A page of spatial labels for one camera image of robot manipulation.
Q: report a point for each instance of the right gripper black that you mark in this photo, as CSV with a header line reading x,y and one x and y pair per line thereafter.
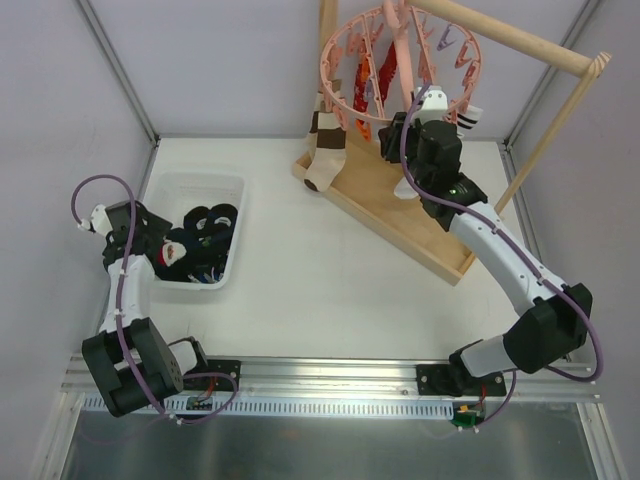
x,y
393,138

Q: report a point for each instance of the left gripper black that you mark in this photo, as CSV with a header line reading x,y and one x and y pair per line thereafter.
x,y
151,232

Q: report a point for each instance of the orange clothes peg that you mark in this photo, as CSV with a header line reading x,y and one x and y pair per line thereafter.
x,y
364,129

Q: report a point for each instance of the black sock with white patch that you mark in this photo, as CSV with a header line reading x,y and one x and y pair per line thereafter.
x,y
220,222

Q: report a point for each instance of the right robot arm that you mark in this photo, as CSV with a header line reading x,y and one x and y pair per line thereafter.
x,y
553,316

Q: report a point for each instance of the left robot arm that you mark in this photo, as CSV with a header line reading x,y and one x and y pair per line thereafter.
x,y
129,359

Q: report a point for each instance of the pink round clip hanger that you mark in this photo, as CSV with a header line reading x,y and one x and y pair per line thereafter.
x,y
415,34

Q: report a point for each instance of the santa pattern sock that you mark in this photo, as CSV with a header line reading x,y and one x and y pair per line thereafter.
x,y
169,253

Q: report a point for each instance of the white plastic laundry basket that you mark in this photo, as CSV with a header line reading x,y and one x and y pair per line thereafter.
x,y
172,194

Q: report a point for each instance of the white sock black stripes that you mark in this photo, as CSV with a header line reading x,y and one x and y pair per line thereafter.
x,y
465,122

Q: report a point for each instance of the navy green striped sock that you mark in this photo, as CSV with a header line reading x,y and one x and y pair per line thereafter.
x,y
202,253

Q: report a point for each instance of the black white patterned sock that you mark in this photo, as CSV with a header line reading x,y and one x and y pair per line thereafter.
x,y
206,276

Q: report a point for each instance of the purple clothes peg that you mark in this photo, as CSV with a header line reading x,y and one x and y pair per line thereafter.
x,y
446,40

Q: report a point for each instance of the cream sock brown toe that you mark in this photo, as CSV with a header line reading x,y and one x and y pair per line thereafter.
x,y
326,142

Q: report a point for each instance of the green circuit board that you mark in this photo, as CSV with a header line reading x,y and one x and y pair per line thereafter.
x,y
468,416

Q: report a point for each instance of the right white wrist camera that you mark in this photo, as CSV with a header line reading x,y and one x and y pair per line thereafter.
x,y
432,104

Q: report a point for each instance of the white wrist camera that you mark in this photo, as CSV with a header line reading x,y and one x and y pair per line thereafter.
x,y
97,223
432,104

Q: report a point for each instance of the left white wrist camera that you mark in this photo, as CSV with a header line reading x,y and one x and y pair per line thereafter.
x,y
97,223

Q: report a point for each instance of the wooden hanging frame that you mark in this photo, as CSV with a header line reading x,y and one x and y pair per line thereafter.
x,y
558,58

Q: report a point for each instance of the aluminium mounting rail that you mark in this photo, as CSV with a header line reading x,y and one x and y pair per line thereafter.
x,y
389,389

